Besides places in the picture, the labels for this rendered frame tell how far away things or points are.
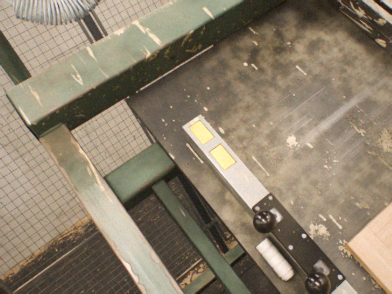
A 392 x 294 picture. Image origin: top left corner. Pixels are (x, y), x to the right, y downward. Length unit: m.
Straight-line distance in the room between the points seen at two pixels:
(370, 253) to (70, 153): 0.61
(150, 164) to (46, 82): 0.27
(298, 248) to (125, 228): 0.32
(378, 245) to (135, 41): 0.64
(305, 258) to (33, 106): 0.59
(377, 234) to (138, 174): 0.50
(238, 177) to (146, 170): 0.21
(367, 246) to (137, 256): 0.43
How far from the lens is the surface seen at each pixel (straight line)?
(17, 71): 1.18
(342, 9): 1.09
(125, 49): 0.81
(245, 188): 0.73
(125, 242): 0.70
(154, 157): 0.83
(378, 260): 0.80
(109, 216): 0.71
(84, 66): 0.80
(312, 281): 0.60
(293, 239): 0.72
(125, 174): 0.82
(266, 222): 0.60
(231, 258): 1.77
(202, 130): 0.77
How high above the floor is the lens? 1.86
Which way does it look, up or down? 20 degrees down
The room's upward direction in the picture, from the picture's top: 29 degrees counter-clockwise
